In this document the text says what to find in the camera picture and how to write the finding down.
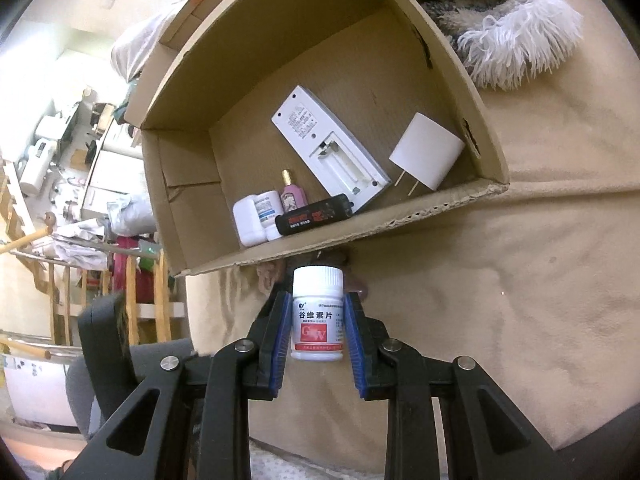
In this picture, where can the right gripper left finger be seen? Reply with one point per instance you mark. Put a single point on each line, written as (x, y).
(189, 416)

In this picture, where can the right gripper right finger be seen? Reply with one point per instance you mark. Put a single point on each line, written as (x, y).
(445, 419)

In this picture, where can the white red-label medicine bottle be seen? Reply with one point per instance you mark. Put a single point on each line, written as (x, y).
(318, 314)

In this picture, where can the white blue-label medicine bottle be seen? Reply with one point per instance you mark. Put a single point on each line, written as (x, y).
(268, 207)

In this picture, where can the wooden chair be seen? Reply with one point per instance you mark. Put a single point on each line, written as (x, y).
(73, 271)

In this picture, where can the white plastic bottle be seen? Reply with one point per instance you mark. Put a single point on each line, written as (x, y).
(247, 223)

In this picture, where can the pink perfume bottle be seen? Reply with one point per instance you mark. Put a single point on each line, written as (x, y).
(293, 196)

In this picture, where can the brown cardboard box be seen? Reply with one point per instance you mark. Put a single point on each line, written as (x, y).
(361, 98)

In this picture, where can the black rectangular lighter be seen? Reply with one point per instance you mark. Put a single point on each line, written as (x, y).
(315, 215)

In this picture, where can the white remote control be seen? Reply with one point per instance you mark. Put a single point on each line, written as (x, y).
(337, 159)

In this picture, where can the white charger plug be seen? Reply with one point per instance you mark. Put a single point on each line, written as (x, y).
(427, 151)

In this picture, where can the leopard fur blanket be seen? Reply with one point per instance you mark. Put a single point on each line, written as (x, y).
(503, 43)

